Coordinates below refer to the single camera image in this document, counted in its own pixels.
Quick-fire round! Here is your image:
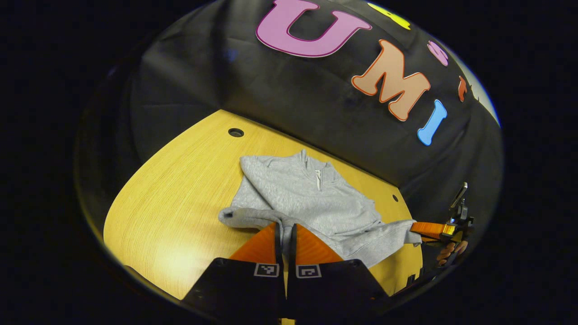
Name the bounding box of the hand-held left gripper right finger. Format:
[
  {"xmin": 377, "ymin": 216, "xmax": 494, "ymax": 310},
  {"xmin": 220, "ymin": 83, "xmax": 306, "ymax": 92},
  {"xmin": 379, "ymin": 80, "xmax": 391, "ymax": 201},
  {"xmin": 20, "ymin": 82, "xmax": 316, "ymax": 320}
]
[{"xmin": 287, "ymin": 223, "xmax": 389, "ymax": 323}]

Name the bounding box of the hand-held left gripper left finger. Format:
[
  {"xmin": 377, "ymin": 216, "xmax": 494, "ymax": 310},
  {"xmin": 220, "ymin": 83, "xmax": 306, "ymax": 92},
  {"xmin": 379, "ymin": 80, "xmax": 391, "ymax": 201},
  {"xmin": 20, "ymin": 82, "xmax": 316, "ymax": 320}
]
[{"xmin": 183, "ymin": 221, "xmax": 286, "ymax": 325}]

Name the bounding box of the grey zip-neck sweatshirt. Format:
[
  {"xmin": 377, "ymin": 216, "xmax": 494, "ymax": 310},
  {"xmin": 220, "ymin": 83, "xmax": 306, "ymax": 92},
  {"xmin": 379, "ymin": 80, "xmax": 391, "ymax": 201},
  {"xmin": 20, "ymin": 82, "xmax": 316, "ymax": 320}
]
[{"xmin": 218, "ymin": 150, "xmax": 423, "ymax": 269}]

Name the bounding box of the black backdrop cloth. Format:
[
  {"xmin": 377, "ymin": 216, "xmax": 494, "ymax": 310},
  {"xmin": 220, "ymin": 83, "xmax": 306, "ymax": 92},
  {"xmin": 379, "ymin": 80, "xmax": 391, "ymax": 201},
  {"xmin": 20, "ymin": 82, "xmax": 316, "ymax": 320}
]
[{"xmin": 75, "ymin": 0, "xmax": 504, "ymax": 235}]

